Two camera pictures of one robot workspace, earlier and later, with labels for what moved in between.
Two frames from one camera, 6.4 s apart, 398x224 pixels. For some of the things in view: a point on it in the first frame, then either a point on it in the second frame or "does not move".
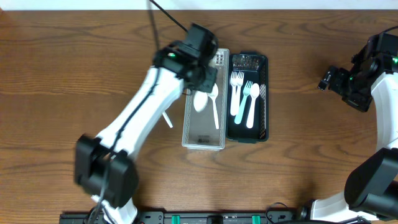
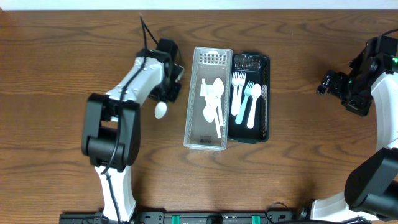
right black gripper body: (339, 79) does not move
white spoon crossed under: (167, 119) → (214, 101)
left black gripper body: (208, 76) → (173, 90)
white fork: (246, 91) does not move
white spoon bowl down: (200, 100) → (208, 91)
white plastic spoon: (213, 95) → (218, 90)
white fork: (234, 79) does not move
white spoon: (254, 91) does not move
